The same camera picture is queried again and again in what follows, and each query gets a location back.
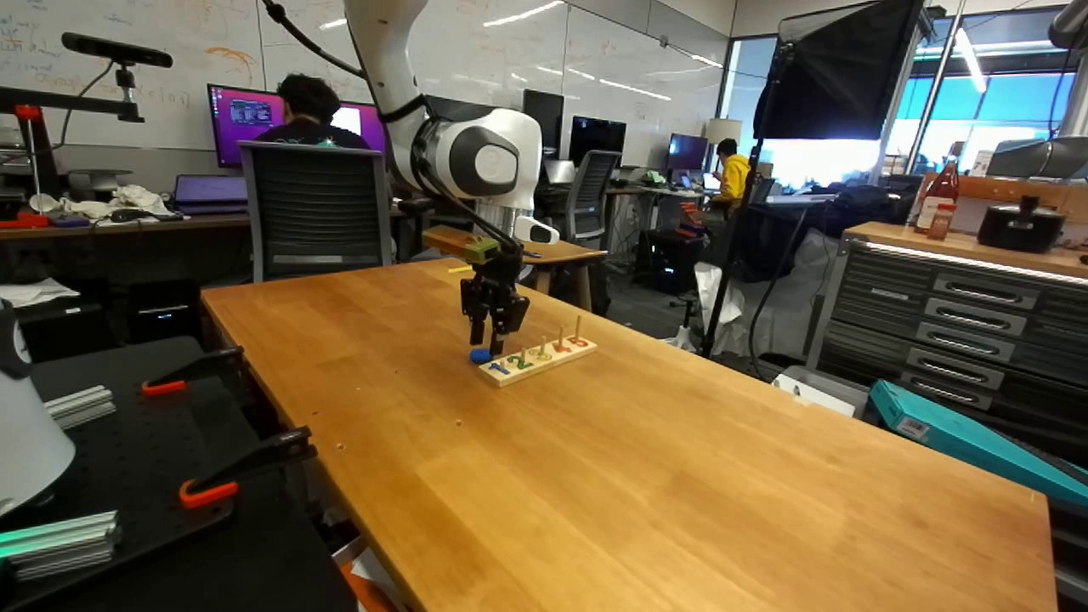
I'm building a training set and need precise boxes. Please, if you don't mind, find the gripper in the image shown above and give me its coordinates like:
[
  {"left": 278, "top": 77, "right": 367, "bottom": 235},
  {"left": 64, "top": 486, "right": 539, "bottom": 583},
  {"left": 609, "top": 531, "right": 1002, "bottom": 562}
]
[{"left": 460, "top": 252, "right": 530, "bottom": 357}]

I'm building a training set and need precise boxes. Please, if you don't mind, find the wooden number peg board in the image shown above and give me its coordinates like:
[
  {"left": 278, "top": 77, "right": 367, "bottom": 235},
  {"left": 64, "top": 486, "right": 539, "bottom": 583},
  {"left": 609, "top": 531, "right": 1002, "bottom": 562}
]
[{"left": 477, "top": 315, "right": 598, "bottom": 389}]

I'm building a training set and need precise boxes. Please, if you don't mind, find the round wooden table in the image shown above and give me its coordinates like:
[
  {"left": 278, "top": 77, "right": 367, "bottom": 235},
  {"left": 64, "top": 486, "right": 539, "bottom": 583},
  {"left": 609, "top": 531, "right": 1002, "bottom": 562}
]
[{"left": 422, "top": 224, "right": 609, "bottom": 313}]

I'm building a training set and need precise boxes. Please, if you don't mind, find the grey office chair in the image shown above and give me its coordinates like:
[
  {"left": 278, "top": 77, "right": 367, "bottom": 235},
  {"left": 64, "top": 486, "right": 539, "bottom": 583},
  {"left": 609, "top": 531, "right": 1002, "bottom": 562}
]
[
  {"left": 544, "top": 150, "right": 623, "bottom": 245},
  {"left": 237, "top": 139, "right": 394, "bottom": 284}
]

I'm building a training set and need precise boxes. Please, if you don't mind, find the dark monitor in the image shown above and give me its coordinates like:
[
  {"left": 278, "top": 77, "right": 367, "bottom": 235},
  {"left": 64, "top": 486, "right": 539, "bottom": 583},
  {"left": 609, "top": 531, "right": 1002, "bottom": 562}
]
[
  {"left": 522, "top": 88, "right": 565, "bottom": 159},
  {"left": 569, "top": 116, "right": 628, "bottom": 167}
]

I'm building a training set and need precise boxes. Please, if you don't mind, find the monitor with purple screen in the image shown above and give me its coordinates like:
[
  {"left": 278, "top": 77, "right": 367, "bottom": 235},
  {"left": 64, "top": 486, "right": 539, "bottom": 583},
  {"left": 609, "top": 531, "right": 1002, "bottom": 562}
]
[
  {"left": 330, "top": 101, "right": 389, "bottom": 160},
  {"left": 207, "top": 82, "right": 287, "bottom": 169}
]

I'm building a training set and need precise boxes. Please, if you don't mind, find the person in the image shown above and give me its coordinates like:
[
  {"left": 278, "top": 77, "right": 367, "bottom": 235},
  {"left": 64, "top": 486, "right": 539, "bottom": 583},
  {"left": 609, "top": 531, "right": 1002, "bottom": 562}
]
[
  {"left": 254, "top": 72, "right": 373, "bottom": 152},
  {"left": 711, "top": 138, "right": 754, "bottom": 211}
]

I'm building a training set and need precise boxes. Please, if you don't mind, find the black clamp with orange tip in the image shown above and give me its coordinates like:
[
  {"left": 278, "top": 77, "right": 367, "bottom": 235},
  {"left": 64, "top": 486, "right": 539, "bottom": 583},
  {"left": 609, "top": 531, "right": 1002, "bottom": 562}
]
[
  {"left": 140, "top": 345, "right": 247, "bottom": 400},
  {"left": 178, "top": 426, "right": 318, "bottom": 511}
]

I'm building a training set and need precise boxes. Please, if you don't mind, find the white plastic sheet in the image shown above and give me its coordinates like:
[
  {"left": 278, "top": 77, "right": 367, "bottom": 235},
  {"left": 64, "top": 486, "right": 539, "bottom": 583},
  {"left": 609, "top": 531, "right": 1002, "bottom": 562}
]
[{"left": 663, "top": 228, "right": 844, "bottom": 360}]

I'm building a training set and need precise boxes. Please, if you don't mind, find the laptop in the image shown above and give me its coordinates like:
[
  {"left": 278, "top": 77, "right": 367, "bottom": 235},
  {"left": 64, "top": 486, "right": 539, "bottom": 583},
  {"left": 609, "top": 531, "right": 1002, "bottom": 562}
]
[{"left": 173, "top": 173, "right": 250, "bottom": 216}]

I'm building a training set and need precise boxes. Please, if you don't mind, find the white box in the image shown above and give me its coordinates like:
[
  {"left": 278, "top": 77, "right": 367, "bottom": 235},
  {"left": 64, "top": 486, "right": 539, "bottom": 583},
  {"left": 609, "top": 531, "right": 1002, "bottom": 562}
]
[{"left": 771, "top": 365, "right": 859, "bottom": 419}]

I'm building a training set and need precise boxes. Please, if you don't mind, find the black computer tower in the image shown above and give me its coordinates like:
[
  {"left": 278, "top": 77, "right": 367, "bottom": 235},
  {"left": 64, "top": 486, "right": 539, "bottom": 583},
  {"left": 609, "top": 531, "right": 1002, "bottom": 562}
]
[{"left": 127, "top": 280, "right": 203, "bottom": 346}]

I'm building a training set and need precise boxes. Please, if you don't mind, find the heap of white cloth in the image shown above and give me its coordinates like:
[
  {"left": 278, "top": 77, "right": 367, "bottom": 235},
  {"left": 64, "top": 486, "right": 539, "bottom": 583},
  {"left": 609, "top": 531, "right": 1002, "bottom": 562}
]
[{"left": 29, "top": 184, "right": 177, "bottom": 225}]

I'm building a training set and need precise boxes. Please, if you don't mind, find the whiteboard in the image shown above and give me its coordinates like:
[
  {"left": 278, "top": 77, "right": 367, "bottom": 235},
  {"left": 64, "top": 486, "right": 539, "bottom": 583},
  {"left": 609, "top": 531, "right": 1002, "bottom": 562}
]
[{"left": 0, "top": 0, "right": 266, "bottom": 152}]

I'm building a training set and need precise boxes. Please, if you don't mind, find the black softbox light on stand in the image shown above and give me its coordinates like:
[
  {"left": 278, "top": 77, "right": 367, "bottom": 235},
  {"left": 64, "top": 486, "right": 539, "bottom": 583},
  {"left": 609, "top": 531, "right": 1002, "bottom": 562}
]
[{"left": 698, "top": 0, "right": 925, "bottom": 360}]

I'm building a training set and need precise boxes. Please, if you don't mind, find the stack of aluminium bars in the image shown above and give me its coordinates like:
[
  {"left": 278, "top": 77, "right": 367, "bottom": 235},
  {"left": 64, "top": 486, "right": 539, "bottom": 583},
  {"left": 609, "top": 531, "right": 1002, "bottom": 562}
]
[
  {"left": 43, "top": 384, "right": 117, "bottom": 431},
  {"left": 0, "top": 509, "right": 122, "bottom": 585}
]

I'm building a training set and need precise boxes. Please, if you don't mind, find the grey drawer cabinet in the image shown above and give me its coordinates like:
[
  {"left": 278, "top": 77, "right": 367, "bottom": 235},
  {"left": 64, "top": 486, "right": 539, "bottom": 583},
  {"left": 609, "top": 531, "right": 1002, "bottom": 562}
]
[{"left": 806, "top": 221, "right": 1088, "bottom": 467}]

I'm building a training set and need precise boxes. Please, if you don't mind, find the white paper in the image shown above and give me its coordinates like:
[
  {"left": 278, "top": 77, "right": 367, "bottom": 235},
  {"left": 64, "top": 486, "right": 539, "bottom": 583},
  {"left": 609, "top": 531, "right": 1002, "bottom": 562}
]
[{"left": 0, "top": 278, "right": 82, "bottom": 309}]

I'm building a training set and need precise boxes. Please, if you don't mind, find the red bottle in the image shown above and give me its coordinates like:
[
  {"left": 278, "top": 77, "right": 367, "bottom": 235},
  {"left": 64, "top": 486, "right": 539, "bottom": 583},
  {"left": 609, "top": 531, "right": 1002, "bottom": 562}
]
[{"left": 913, "top": 156, "right": 961, "bottom": 235}]

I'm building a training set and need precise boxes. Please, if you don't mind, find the teal cardboard box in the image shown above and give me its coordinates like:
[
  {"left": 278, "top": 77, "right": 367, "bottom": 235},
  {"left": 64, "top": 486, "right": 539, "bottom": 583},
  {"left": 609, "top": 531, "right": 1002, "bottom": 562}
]
[{"left": 866, "top": 379, "right": 1088, "bottom": 513}]

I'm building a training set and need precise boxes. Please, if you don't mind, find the window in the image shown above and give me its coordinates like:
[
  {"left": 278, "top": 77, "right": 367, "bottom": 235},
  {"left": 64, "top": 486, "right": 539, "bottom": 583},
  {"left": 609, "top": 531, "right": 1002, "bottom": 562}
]
[{"left": 718, "top": 7, "right": 1088, "bottom": 190}]

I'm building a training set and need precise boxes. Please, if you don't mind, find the camera on mount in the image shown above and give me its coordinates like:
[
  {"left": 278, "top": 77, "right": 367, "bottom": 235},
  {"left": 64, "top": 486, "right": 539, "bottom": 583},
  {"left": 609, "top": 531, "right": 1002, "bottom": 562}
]
[{"left": 0, "top": 31, "right": 174, "bottom": 224}]

